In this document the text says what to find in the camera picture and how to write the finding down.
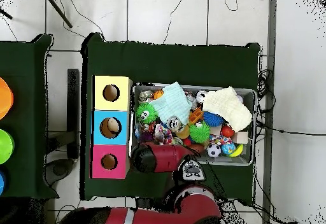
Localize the silver drink can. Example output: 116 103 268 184
166 115 182 131

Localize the purple spiky ball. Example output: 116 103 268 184
139 130 155 143

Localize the green spiky googly-eyed ball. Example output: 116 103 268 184
136 102 159 124
188 120 211 144

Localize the small soccer ball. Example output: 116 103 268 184
206 143 222 158

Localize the clear mesh bin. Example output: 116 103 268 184
128 81 257 167

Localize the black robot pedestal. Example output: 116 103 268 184
134 197 169 212

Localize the black upright stand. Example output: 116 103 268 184
66 68 80 160

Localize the black cable bundle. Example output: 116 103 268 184
257 68 276 114

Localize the grey round stand base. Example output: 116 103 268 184
44 158 75 187

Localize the wooden box with three holes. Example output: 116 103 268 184
90 74 134 179

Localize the dark green side tablecloth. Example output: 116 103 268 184
0 33 59 200

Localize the black tripod leg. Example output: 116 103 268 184
46 0 73 29
0 6 13 20

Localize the orange bowl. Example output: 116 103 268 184
0 76 15 120

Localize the blue spiky ball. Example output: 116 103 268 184
202 111 226 127

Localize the black floor cable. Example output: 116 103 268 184
255 120 326 136

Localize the blue bowl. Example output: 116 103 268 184
0 170 6 196

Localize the mint knitted cloth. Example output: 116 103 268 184
149 81 193 125

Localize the colourful dotted cloth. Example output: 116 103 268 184
152 123 175 145

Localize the green bowl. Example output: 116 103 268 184
0 129 15 165

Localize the cream knitted cloth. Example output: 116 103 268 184
202 85 253 133

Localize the small brown football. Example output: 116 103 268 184
188 143 206 155

